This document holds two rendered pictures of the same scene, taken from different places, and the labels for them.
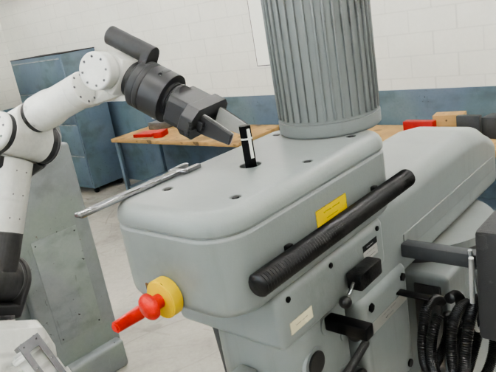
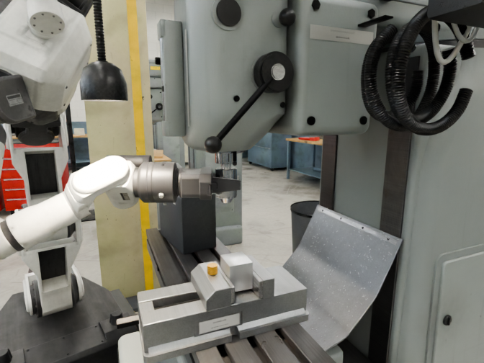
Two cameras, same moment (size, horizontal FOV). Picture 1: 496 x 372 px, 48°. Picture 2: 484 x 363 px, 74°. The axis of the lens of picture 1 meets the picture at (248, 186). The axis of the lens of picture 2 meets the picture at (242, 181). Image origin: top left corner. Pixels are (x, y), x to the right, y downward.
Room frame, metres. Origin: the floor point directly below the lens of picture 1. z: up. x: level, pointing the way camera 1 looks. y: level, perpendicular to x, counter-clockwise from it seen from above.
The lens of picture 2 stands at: (0.28, -0.32, 1.38)
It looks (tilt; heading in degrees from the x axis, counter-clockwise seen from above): 12 degrees down; 24
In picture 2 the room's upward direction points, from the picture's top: straight up
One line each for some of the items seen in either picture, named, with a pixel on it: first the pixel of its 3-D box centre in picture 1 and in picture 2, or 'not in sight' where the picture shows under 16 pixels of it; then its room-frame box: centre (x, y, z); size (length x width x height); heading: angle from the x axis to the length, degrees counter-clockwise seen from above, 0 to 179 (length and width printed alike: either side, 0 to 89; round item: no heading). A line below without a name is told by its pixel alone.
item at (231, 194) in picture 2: not in sight; (226, 184); (0.91, -0.01, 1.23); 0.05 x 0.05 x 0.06
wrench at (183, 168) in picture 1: (140, 187); not in sight; (0.87, 0.17, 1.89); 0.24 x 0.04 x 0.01; 138
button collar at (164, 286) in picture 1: (164, 297); not in sight; (0.74, 0.15, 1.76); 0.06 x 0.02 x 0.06; 47
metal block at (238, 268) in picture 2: not in sight; (235, 271); (0.87, -0.05, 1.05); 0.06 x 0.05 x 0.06; 46
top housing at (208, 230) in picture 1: (263, 205); not in sight; (0.92, -0.02, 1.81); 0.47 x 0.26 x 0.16; 137
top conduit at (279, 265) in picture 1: (343, 221); not in sight; (0.83, -0.14, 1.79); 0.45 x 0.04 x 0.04; 137
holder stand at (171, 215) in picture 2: not in sight; (186, 213); (1.20, 0.29, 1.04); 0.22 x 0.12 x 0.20; 56
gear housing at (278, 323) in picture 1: (283, 266); not in sight; (0.94, -0.04, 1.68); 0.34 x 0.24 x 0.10; 137
